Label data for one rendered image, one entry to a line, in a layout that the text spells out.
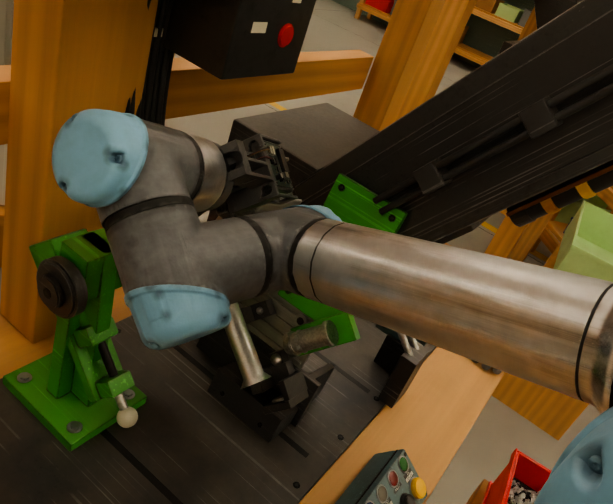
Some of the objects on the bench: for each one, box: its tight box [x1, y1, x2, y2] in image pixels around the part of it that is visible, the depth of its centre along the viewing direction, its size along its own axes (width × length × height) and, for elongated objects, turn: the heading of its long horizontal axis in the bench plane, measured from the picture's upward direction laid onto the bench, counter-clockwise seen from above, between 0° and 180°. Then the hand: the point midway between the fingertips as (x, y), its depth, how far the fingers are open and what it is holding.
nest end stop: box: [262, 390, 309, 415], centre depth 88 cm, size 4×7×6 cm, turn 119°
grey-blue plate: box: [374, 324, 426, 374], centre depth 107 cm, size 10×2×14 cm, turn 29°
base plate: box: [0, 315, 437, 504], centre depth 109 cm, size 42×110×2 cm, turn 119°
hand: (270, 196), depth 77 cm, fingers closed on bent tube, 3 cm apart
